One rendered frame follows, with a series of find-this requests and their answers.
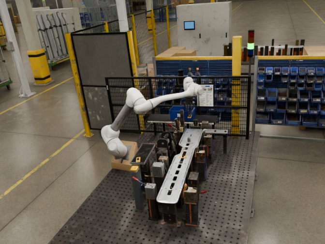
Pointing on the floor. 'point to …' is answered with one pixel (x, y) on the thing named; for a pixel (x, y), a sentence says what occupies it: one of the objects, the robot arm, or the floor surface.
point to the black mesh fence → (183, 103)
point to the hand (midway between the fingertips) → (189, 113)
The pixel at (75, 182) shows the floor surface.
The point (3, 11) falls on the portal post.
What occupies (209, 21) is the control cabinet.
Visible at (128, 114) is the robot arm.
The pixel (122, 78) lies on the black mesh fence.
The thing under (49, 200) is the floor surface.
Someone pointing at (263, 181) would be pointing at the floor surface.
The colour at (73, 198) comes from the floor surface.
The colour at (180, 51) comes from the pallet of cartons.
